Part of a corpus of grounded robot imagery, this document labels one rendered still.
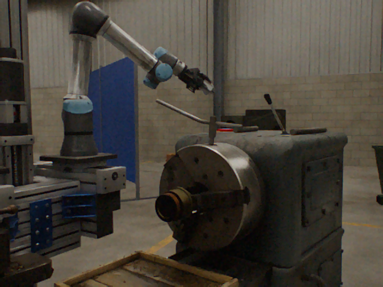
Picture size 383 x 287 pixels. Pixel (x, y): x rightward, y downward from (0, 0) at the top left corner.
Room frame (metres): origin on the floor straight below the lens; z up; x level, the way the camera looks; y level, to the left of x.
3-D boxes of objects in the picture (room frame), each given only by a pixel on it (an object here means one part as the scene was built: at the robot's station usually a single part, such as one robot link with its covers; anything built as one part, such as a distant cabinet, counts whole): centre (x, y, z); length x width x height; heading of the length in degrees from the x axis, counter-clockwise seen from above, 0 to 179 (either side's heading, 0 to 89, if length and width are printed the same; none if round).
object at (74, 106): (1.62, 0.47, 1.33); 0.13 x 0.12 x 0.14; 21
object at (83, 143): (1.61, 0.47, 1.21); 0.15 x 0.15 x 0.10
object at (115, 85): (7.87, 1.80, 1.18); 4.12 x 0.80 x 2.35; 28
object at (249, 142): (1.49, -0.28, 1.06); 0.59 x 0.48 x 0.39; 142
